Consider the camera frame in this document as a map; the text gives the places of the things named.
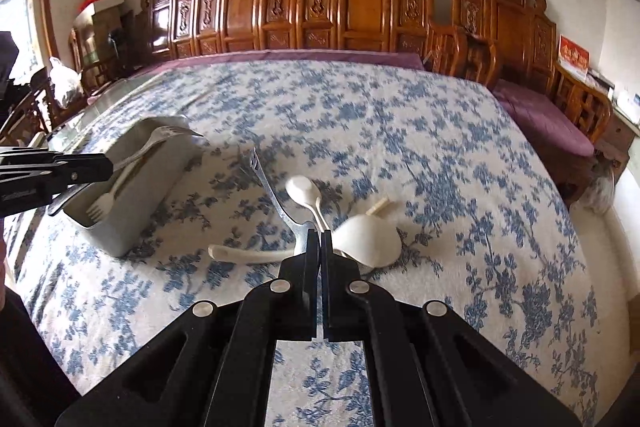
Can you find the black cloth bundle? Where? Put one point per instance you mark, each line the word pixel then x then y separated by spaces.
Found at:
pixel 7 57

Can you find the wooden side table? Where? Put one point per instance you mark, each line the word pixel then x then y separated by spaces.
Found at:
pixel 612 142

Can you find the white tabletop device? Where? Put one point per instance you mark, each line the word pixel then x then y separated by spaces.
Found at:
pixel 627 104

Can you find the long purple seat cushion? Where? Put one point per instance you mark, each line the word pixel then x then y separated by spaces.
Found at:
pixel 300 55

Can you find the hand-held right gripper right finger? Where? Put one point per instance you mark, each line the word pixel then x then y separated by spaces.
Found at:
pixel 327 257

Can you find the white plastic fork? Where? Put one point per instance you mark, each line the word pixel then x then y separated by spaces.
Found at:
pixel 100 204

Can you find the metal fork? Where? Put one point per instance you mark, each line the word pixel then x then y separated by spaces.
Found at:
pixel 271 193
pixel 165 136

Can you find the white plastic ladle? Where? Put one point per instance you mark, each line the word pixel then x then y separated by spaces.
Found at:
pixel 370 237

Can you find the blue floral tablecloth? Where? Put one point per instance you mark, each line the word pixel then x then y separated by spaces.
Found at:
pixel 400 107

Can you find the flat white box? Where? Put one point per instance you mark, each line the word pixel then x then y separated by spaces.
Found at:
pixel 102 4

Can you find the carved wooden chair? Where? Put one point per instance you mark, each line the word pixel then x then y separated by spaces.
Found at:
pixel 25 112
pixel 87 67

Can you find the wooden door frame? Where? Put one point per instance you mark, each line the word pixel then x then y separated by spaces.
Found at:
pixel 46 7

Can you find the square purple seat cushion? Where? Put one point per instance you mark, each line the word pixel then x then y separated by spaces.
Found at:
pixel 540 117

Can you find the brown carton stack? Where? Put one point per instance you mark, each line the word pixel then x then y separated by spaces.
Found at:
pixel 100 37

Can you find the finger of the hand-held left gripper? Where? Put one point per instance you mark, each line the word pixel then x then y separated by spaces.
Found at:
pixel 85 167
pixel 30 151

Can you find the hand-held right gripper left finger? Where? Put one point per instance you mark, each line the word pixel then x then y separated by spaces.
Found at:
pixel 312 257

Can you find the small white plastic spoon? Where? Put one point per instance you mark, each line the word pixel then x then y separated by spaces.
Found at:
pixel 302 192

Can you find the grey plastic bag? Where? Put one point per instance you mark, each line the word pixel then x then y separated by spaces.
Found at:
pixel 600 187

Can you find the clear plastic bag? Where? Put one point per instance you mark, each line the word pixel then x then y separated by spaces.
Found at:
pixel 65 79

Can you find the carved wooden armchair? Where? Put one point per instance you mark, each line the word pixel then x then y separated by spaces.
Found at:
pixel 505 7

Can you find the wooden chopstick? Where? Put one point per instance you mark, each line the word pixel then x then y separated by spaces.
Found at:
pixel 377 206

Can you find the rectangular metal box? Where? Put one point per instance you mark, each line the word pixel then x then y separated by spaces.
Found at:
pixel 150 207

